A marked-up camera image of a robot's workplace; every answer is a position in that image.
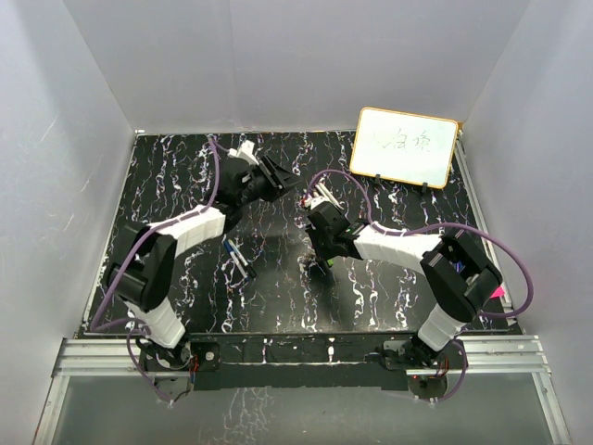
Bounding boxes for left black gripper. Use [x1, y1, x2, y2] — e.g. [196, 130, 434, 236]
[238, 158, 301, 209]

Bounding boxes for white pen peach cap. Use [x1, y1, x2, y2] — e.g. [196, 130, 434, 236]
[315, 183, 342, 209]

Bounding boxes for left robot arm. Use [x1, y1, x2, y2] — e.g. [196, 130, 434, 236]
[104, 156, 300, 370]

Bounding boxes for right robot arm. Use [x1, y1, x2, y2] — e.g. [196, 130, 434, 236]
[305, 197, 502, 368]

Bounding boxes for white pen black cap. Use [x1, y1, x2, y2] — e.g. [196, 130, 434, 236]
[233, 250, 257, 279]

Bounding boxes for yellow framed whiteboard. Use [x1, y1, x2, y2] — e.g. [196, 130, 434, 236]
[349, 107, 459, 189]

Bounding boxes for black base bar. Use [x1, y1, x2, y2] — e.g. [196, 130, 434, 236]
[138, 329, 469, 393]

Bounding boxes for pink clip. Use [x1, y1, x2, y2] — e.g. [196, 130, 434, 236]
[492, 286, 505, 298]

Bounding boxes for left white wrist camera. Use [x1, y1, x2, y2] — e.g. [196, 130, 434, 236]
[228, 140, 259, 165]

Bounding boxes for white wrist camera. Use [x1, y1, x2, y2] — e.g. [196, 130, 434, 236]
[228, 140, 259, 165]
[302, 196, 330, 211]

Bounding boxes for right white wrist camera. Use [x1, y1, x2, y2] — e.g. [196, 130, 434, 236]
[302, 196, 330, 211]

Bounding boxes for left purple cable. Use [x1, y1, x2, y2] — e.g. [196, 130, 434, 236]
[87, 138, 233, 407]

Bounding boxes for aluminium frame rail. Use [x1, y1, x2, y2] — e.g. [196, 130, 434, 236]
[33, 334, 571, 444]

